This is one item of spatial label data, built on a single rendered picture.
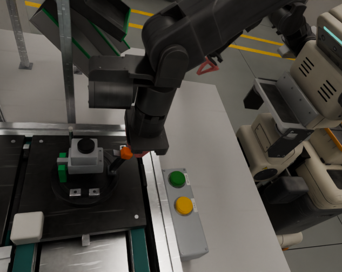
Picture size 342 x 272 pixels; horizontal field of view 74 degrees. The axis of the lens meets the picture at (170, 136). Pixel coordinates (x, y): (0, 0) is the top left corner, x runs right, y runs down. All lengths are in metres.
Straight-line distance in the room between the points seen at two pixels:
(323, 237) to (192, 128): 1.63
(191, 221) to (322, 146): 0.83
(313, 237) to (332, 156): 1.08
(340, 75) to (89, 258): 0.80
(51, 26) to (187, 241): 0.53
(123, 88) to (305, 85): 0.71
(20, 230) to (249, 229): 0.56
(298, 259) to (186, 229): 1.52
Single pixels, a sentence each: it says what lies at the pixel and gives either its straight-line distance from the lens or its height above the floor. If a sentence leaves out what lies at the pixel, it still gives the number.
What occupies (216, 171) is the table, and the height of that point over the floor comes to 0.86.
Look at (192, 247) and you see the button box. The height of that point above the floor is 0.96.
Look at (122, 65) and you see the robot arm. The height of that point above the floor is 1.27.
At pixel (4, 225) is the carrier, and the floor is 0.97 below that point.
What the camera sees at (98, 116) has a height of 0.86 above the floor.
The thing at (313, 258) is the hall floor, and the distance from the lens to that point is 2.09.
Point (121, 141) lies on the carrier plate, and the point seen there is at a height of 0.97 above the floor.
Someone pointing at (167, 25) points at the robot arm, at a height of 1.33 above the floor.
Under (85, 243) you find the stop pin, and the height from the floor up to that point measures 0.95.
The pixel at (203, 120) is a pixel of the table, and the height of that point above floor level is 0.86.
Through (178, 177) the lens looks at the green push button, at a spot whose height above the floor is 0.97.
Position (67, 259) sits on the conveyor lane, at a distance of 0.54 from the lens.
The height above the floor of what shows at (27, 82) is 0.86.
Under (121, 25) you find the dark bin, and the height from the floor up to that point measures 1.19.
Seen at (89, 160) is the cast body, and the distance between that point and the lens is 0.44.
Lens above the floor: 1.45
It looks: 47 degrees down
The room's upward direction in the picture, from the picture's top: 24 degrees clockwise
